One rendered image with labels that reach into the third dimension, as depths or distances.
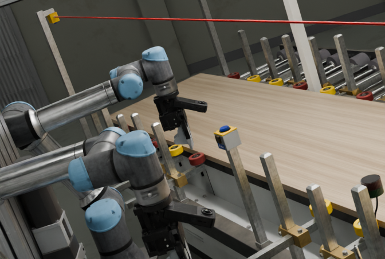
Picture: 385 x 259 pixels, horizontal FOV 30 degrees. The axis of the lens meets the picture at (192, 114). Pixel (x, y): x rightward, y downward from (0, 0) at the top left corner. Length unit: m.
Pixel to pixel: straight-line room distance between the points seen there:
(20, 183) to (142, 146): 0.37
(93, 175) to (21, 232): 0.53
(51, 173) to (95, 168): 0.20
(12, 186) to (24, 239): 0.30
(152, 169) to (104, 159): 0.10
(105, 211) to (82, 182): 0.76
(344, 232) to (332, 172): 0.26
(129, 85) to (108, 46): 6.75
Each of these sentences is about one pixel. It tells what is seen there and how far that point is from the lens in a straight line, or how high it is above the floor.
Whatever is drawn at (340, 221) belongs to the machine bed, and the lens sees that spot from 2.78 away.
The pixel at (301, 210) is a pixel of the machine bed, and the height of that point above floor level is 0.77.
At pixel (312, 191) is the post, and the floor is 1.09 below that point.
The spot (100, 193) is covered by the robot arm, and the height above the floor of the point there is 1.28.
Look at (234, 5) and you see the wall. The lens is 8.77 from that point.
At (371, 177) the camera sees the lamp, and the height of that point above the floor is 1.16.
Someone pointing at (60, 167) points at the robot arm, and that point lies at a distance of 1.70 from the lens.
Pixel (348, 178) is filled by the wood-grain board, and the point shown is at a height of 0.90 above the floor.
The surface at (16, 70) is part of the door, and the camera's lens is 9.12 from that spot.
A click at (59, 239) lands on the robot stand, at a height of 1.33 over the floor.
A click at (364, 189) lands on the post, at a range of 2.16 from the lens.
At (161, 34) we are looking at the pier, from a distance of 8.71.
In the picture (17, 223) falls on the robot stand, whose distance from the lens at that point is 2.01.
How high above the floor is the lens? 2.11
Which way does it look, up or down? 17 degrees down
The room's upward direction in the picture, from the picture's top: 19 degrees counter-clockwise
